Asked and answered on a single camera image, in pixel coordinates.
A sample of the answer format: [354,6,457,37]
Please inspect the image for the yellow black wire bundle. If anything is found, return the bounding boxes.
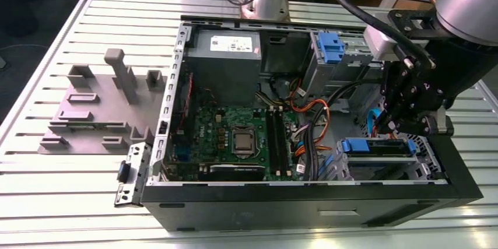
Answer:
[255,75,307,107]

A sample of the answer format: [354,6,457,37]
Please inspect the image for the metal disk bay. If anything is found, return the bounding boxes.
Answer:
[337,137,429,181]

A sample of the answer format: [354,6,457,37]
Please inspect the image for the orange wire bundle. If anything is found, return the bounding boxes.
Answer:
[290,99,335,159]

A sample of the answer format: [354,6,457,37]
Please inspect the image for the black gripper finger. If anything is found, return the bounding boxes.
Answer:
[379,61,421,135]
[395,108,456,139]

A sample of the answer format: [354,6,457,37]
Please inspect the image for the red black twisted wire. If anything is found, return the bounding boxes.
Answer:
[177,72,195,136]

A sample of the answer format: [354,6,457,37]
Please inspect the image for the blue data wire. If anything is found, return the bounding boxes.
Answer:
[367,108,390,139]

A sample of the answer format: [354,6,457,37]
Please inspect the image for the metal expansion slot bracket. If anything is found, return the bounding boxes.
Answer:
[114,141,154,208]

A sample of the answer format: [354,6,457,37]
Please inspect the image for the CPU socket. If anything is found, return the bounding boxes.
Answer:
[229,125,261,161]

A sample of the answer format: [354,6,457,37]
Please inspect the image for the grey parts rack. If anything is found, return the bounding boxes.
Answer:
[36,49,169,155]

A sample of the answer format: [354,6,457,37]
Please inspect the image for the black camera bracket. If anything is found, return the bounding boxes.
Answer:
[389,9,449,40]

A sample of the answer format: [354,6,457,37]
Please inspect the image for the black graphics card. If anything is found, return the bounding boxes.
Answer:
[197,163,269,182]

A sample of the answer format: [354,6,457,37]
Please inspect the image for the hard disk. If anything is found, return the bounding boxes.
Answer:
[339,138,421,162]

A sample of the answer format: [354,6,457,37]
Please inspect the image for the black RAM slot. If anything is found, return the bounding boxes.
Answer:
[275,105,293,176]
[266,105,283,176]

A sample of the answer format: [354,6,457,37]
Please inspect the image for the green motherboard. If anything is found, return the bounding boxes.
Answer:
[163,104,301,181]

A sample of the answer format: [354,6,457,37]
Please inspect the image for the grey power supply unit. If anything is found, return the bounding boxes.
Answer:
[182,29,262,107]

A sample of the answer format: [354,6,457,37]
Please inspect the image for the black PC case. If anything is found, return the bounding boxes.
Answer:
[139,14,484,232]

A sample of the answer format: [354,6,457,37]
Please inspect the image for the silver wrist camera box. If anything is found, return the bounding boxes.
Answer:
[363,25,406,62]

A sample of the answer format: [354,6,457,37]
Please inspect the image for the silver CPU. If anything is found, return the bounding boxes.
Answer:
[233,134,254,149]

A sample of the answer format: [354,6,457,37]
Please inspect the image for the metal drive cage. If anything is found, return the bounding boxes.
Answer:
[303,29,390,98]

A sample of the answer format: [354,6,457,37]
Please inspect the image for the blue plastic drive latch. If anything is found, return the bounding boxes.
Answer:
[317,31,347,65]

